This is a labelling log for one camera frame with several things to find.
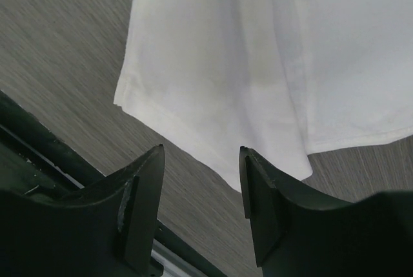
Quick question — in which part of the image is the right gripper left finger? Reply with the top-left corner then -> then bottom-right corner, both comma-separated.
1,145 -> 165,276

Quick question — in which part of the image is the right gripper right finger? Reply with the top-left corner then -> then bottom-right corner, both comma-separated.
239,147 -> 412,276

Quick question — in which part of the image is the white t-shirt red print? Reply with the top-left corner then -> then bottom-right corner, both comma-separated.
114,0 -> 412,190

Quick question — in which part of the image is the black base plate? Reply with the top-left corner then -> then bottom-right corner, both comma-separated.
1,94 -> 221,276

